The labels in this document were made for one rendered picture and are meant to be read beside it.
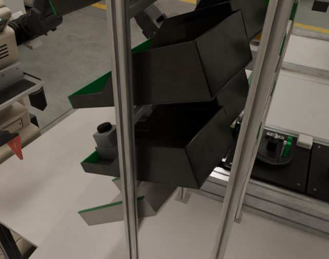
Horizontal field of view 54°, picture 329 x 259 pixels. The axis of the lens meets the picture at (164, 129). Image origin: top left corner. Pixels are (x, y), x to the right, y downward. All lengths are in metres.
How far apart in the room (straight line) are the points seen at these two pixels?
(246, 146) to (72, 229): 0.70
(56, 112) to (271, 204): 2.25
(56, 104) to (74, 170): 1.92
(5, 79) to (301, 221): 1.08
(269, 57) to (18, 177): 0.99
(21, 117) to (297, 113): 1.16
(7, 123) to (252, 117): 1.15
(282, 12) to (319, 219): 0.78
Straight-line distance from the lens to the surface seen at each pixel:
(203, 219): 1.02
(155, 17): 0.97
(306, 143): 1.16
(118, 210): 0.69
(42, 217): 1.06
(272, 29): 0.33
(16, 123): 1.44
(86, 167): 0.67
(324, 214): 1.01
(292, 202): 1.00
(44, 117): 2.91
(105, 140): 0.65
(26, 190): 1.15
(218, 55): 0.41
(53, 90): 3.24
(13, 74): 1.32
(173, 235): 0.98
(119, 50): 0.40
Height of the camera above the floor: 1.68
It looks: 39 degrees down
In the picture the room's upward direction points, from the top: 2 degrees clockwise
